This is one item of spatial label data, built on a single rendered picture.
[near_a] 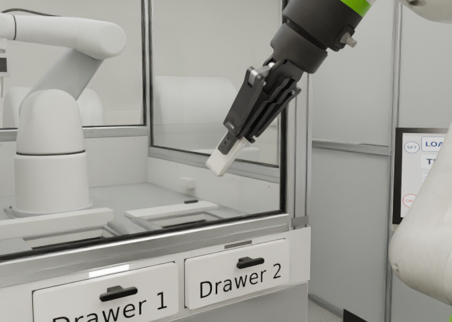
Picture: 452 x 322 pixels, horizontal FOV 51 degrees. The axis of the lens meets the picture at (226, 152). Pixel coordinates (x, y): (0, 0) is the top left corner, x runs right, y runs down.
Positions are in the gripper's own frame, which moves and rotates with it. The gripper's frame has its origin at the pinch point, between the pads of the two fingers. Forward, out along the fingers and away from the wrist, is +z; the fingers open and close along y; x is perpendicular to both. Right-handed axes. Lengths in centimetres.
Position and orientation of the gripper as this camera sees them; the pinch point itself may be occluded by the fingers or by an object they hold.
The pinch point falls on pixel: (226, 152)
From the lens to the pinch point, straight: 70.9
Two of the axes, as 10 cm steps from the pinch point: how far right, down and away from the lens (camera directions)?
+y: 5.5, 0.3, 8.4
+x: -6.4, -6.3, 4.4
